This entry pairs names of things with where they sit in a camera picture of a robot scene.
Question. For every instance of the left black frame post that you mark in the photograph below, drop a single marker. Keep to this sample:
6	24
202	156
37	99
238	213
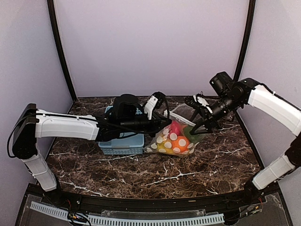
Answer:
59	48

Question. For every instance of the grey slotted cable duct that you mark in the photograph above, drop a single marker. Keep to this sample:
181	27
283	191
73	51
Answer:
122	218

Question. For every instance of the green toy bell pepper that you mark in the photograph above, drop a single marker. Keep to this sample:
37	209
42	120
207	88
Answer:
190	137

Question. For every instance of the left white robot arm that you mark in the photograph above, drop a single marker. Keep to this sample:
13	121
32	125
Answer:
126	116

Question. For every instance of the yellow toy banana bunch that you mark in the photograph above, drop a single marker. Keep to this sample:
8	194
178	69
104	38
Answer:
164	145

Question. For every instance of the orange toy orange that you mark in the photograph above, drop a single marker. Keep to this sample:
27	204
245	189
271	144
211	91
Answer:
180	144

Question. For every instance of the red toy apple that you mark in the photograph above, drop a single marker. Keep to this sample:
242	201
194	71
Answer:
175	127

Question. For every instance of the black front rail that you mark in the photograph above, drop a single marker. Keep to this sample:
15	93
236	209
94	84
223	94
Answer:
223	203

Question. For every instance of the right black frame post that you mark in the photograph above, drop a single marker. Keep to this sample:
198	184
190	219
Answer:
245	40

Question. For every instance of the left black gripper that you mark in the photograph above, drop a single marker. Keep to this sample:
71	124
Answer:
157	124

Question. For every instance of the black frame post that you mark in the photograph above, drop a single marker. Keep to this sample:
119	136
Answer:
59	48
245	40

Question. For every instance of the blue perforated plastic basket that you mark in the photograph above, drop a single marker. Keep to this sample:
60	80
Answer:
114	141

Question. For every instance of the clear dotted zip bag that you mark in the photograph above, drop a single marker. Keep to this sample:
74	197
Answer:
181	114

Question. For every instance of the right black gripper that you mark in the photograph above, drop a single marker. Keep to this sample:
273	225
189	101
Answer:
207	119

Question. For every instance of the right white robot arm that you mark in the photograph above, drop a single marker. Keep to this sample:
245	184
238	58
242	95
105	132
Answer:
232	95

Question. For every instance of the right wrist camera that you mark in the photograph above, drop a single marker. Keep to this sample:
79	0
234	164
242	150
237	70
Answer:
197	102

